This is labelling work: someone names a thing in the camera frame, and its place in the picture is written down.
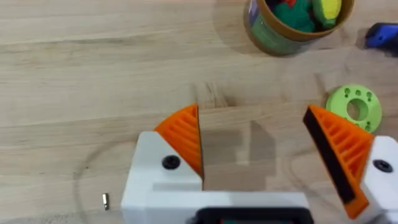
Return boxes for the white orange left gripper left finger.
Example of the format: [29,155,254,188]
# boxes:
[120,103,205,224]

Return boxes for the white orange left gripper right finger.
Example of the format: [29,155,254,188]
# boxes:
[302,105,398,224]

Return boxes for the small metal screw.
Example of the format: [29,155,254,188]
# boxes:
[102,192,111,212]

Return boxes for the green disc with holes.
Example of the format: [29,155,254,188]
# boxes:
[325,84,383,134]

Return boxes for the blue electric screwdriver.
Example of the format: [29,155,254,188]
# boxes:
[364,22,398,57]

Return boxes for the round tub with soft toys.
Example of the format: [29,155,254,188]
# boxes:
[243,0,355,58]

